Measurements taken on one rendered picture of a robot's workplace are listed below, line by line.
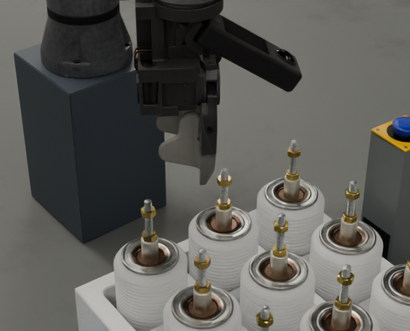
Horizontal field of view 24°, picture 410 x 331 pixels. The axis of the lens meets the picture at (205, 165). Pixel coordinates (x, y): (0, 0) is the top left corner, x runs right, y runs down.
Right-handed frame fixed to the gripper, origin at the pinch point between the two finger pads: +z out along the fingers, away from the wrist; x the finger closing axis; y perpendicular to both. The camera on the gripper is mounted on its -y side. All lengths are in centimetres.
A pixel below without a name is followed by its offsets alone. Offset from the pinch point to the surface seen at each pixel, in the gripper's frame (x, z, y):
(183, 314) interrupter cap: 1.4, 20.8, 3.0
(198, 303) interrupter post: 1.1, 19.6, 1.1
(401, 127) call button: -26.0, 13.3, -29.7
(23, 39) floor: -123, 46, 34
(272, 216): -18.5, 22.1, -10.5
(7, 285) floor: -35, 46, 30
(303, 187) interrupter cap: -23.3, 20.9, -15.6
